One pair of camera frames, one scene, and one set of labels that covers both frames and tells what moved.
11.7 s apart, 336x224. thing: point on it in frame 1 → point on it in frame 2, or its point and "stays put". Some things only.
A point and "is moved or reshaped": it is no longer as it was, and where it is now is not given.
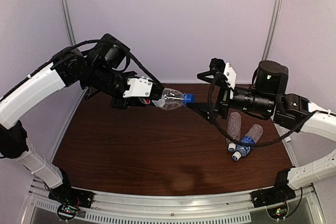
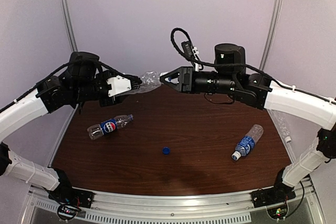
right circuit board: x=277 y=212 stays put
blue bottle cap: x=188 y=98 → x=166 y=150
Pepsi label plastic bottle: x=170 y=99 → x=96 y=130
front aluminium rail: x=305 y=205 stays put
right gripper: x=224 y=100 → x=188 y=79
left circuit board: x=66 y=212 stays put
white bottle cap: x=232 y=147 → x=163 y=73
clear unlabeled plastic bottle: x=234 y=126 is moved or reshaped
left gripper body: x=122 y=100 → x=105 y=99
